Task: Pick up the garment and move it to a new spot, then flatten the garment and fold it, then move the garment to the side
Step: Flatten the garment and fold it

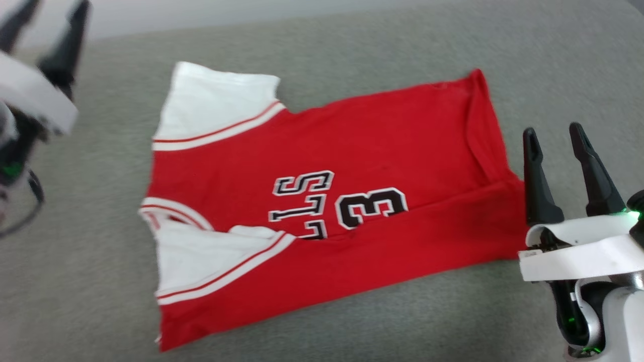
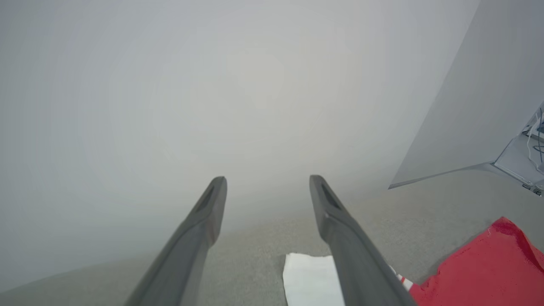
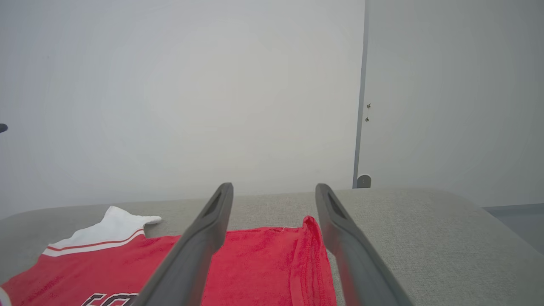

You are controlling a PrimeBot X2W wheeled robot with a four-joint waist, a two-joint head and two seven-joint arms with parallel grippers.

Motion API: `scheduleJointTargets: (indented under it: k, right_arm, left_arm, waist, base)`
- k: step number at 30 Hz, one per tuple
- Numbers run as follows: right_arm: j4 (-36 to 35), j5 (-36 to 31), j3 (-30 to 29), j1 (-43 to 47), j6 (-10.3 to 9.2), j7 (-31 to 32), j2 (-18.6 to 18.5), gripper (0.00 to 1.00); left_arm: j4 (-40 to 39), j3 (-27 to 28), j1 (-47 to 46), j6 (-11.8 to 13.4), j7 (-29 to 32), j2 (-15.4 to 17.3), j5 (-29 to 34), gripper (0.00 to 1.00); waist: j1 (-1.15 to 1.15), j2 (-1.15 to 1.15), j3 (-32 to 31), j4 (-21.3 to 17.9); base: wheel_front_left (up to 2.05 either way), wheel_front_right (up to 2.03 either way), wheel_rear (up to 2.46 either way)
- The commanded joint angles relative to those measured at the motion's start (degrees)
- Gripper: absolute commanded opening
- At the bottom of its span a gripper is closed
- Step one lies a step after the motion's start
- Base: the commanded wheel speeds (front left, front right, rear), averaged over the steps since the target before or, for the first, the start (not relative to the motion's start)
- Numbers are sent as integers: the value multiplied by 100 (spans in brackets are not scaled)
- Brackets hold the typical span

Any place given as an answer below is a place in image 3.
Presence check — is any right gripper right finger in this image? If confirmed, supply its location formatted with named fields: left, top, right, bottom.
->
left=315, top=184, right=415, bottom=306

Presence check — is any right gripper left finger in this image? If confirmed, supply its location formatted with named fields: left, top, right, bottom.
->
left=132, top=183, right=235, bottom=306

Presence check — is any red Bulls basketball jersey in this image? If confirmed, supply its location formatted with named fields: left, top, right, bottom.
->
left=0, top=206, right=338, bottom=306

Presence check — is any grey door panel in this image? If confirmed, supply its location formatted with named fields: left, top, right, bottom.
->
left=352, top=0, right=544, bottom=209

